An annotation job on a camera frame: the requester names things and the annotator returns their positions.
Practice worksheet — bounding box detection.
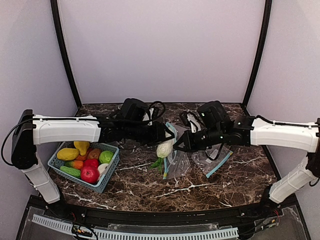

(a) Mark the large clear zip bag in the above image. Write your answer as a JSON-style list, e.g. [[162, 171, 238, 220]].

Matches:
[[162, 122, 191, 180]]

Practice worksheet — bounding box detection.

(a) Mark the large red toy apple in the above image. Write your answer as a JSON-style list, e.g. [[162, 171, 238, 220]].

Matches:
[[80, 166, 100, 184]]

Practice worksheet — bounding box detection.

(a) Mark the yellow toy potato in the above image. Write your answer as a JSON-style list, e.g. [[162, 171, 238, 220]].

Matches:
[[56, 147, 79, 161]]

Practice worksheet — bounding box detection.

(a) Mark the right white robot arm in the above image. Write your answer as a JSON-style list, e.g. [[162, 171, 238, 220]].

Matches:
[[173, 100, 320, 205]]

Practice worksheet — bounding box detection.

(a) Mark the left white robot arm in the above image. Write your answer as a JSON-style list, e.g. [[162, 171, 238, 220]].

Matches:
[[5, 98, 175, 205]]

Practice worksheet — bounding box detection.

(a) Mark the small clear zip bag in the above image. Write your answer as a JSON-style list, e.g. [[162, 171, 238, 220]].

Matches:
[[191, 144, 233, 178]]

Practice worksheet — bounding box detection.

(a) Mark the brown toy potato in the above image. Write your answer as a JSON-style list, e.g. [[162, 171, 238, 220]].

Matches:
[[87, 148, 102, 160]]

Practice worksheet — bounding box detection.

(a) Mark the yellow toy lemon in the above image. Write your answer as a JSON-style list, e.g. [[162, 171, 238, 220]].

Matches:
[[73, 141, 90, 156]]

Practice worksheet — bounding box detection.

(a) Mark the orange toy carrot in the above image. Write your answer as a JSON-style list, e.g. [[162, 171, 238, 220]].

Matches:
[[64, 160, 84, 170]]

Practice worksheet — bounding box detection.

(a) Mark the green toy cucumber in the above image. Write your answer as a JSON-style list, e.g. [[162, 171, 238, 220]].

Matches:
[[59, 166, 81, 179]]

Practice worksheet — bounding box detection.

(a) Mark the light blue plastic basket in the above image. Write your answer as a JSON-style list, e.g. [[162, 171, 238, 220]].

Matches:
[[47, 141, 120, 194]]

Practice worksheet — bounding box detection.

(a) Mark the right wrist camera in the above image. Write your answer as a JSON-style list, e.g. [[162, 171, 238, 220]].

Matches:
[[179, 111, 202, 133]]

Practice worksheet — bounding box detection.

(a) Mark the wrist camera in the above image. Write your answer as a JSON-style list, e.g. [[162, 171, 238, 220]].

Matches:
[[142, 100, 166, 126], [179, 111, 202, 133]]

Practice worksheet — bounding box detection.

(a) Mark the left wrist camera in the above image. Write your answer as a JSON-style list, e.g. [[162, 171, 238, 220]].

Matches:
[[142, 100, 166, 126]]

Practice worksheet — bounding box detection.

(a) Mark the white slotted cable duct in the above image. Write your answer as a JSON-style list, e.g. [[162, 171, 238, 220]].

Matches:
[[31, 214, 239, 240]]

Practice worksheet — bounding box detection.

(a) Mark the black front frame rail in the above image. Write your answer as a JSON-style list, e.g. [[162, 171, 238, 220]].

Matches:
[[41, 200, 276, 227]]

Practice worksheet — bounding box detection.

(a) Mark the right black frame post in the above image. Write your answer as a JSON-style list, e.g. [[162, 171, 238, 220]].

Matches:
[[242, 0, 273, 109]]

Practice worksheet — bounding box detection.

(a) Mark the black frame post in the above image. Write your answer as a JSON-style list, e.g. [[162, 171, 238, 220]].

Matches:
[[242, 0, 273, 109], [50, 0, 83, 109]]

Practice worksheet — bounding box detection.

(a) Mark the left black frame post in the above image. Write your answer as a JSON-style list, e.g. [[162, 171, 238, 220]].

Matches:
[[50, 0, 83, 109]]

